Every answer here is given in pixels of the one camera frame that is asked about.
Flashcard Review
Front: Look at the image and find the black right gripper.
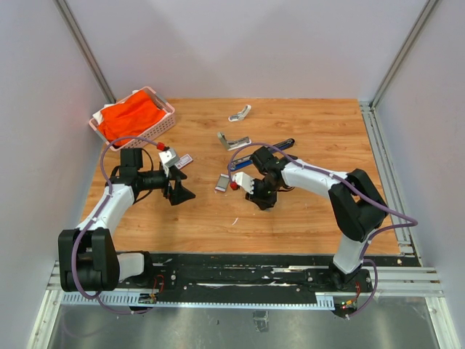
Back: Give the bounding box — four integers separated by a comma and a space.
245, 178, 280, 210

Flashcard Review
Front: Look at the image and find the grey white stapler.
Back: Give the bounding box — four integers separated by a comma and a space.
217, 132, 251, 151

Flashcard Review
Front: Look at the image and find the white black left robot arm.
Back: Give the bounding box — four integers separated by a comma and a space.
58, 148, 195, 292

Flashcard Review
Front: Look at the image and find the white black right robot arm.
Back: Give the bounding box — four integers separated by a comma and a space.
232, 146, 387, 291

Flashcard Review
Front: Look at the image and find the orange cloth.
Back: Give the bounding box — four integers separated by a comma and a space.
94, 90, 166, 142

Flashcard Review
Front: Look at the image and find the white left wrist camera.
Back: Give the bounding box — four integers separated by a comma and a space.
158, 148, 179, 177

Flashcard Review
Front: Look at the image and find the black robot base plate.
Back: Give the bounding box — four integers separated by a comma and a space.
112, 250, 389, 303

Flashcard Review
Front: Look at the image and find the grey slotted cable duct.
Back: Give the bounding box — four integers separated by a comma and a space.
60, 290, 336, 310

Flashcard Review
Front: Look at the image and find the right aluminium frame post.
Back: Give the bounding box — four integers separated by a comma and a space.
369, 0, 444, 108

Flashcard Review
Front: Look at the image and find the aluminium frame post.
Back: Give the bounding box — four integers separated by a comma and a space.
369, 0, 444, 108
53, 0, 116, 103

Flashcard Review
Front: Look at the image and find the left aluminium frame post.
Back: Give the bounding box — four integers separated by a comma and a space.
53, 0, 116, 103

